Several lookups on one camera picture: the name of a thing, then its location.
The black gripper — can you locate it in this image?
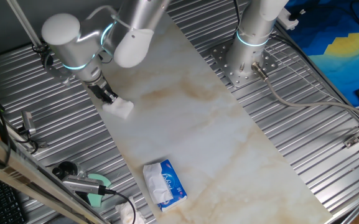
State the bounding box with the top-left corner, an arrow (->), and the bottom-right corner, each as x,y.
87,81 -> 119,105

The green disc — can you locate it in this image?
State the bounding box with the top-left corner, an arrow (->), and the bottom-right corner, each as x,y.
85,172 -> 113,208

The blue tissue pack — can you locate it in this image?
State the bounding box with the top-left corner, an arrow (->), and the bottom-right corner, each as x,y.
142,159 -> 189,213

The aluminium pole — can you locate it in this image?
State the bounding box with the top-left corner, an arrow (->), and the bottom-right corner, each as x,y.
6,0 -> 45,60

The crumpled white tissue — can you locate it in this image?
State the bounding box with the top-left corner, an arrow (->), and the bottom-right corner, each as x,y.
115,195 -> 147,224

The white power strip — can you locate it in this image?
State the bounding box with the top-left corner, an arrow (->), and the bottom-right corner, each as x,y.
275,7 -> 300,31

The black plug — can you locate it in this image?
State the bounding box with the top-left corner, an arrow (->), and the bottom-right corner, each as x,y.
287,8 -> 307,22

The blue and yellow mat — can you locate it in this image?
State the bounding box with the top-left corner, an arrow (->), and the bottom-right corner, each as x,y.
283,0 -> 359,108

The black round mount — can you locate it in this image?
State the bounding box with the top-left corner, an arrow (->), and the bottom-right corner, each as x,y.
52,161 -> 83,181

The black ring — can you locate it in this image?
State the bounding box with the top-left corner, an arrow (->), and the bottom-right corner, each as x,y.
31,40 -> 48,54

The silver ribbed camera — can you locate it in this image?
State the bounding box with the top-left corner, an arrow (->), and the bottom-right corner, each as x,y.
61,174 -> 108,196

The black cable of small camera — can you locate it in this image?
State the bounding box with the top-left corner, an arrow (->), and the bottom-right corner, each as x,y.
0,74 -> 40,166

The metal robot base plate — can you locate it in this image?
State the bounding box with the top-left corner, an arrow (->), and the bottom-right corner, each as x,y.
210,40 -> 279,88

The thick grey cable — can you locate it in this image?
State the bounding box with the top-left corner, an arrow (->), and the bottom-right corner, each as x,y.
251,62 -> 359,125

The metal corner bracket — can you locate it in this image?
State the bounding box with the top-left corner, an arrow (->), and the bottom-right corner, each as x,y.
343,135 -> 359,149

